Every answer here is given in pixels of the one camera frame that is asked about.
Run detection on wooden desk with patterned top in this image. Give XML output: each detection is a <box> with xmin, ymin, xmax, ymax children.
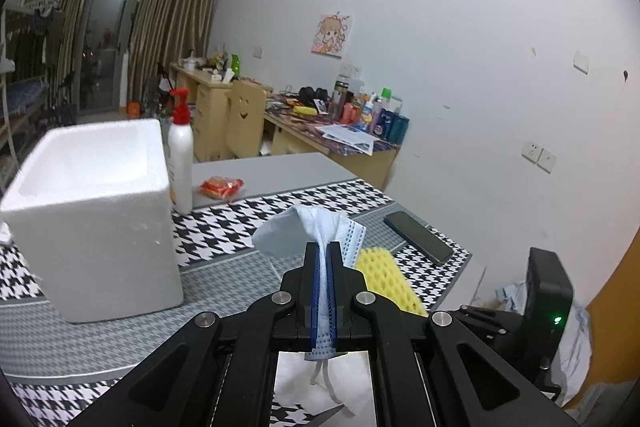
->
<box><xmin>262</xmin><ymin>94</ymin><xmax>402</xmax><ymax>190</ymax></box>

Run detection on dark water bottle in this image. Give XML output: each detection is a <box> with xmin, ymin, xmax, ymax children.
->
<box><xmin>332</xmin><ymin>80</ymin><xmax>350</xmax><ymax>118</ymax></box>

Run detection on brown curtain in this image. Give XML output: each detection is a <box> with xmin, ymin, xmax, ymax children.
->
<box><xmin>37</xmin><ymin>0</ymin><xmax>107</xmax><ymax>110</ymax></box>
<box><xmin>129</xmin><ymin>0</ymin><xmax>229</xmax><ymax>100</ymax></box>

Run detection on wooden chair with smiley cutout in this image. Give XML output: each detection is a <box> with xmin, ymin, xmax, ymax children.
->
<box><xmin>225</xmin><ymin>80</ymin><xmax>274</xmax><ymax>158</ymax></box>

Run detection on black bag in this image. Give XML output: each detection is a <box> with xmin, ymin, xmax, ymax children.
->
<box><xmin>298</xmin><ymin>85</ymin><xmax>329</xmax><ymax>108</ymax></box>

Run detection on houndstooth tablecloth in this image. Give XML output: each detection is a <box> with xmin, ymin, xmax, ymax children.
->
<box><xmin>0</xmin><ymin>179</ymin><xmax>473</xmax><ymax>427</ymax></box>

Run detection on red snack packet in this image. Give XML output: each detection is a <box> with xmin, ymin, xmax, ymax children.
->
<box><xmin>200</xmin><ymin>176</ymin><xmax>245</xmax><ymax>200</ymax></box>

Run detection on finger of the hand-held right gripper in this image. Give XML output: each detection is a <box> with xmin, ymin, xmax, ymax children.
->
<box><xmin>454</xmin><ymin>304</ymin><xmax>525</xmax><ymax>358</ymax></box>

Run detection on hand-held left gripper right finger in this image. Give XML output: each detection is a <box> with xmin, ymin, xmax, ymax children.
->
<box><xmin>327</xmin><ymin>241</ymin><xmax>581</xmax><ymax>427</ymax></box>

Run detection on yellow foam sponge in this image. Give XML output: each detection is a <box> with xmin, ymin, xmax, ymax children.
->
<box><xmin>354</xmin><ymin>247</ymin><xmax>429</xmax><ymax>318</ymax></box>

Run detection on white metal bunk bed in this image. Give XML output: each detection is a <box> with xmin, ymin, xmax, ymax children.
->
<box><xmin>0</xmin><ymin>7</ymin><xmax>51</xmax><ymax>172</ymax></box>

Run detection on white paper sheets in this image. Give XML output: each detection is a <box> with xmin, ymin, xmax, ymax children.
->
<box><xmin>315</xmin><ymin>122</ymin><xmax>382</xmax><ymax>156</ymax></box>

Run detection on glass balcony door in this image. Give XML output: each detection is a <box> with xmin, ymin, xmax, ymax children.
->
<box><xmin>80</xmin><ymin>0</ymin><xmax>166</xmax><ymax>112</ymax></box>

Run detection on white foam box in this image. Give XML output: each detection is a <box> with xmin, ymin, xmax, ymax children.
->
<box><xmin>0</xmin><ymin>118</ymin><xmax>185</xmax><ymax>324</ymax></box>

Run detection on plain wooden desk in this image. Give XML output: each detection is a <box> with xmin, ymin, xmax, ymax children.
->
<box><xmin>169</xmin><ymin>62</ymin><xmax>236</xmax><ymax>162</ymax></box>

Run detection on cartoon wall poster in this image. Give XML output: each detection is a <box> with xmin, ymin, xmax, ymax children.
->
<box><xmin>311</xmin><ymin>12</ymin><xmax>355</xmax><ymax>58</ymax></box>

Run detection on hanging dark clothes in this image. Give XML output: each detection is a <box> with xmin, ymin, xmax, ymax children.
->
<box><xmin>20</xmin><ymin>0</ymin><xmax>63</xmax><ymax>62</ymax></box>

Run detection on white pump bottle red top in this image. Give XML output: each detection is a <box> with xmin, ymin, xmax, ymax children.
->
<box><xmin>167</xmin><ymin>88</ymin><xmax>195</xmax><ymax>215</ymax></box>

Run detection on blue face mask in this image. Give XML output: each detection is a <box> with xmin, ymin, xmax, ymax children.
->
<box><xmin>252</xmin><ymin>204</ymin><xmax>368</xmax><ymax>415</ymax></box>

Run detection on dark blue bottle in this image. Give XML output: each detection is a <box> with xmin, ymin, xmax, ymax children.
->
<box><xmin>375</xmin><ymin>109</ymin><xmax>396</xmax><ymax>140</ymax></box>

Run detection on light blue cloth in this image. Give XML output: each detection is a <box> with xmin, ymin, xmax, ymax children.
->
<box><xmin>495</xmin><ymin>282</ymin><xmax>594</xmax><ymax>408</ymax></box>

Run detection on white bottle with green cap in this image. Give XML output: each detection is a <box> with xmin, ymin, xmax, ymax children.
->
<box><xmin>380</xmin><ymin>87</ymin><xmax>404</xmax><ymax>118</ymax></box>

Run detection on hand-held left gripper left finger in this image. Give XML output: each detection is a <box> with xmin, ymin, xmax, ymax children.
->
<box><xmin>65</xmin><ymin>242</ymin><xmax>322</xmax><ymax>427</ymax></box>

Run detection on black smartphone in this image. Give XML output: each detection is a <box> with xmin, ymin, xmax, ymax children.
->
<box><xmin>384</xmin><ymin>210</ymin><xmax>455</xmax><ymax>266</ymax></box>

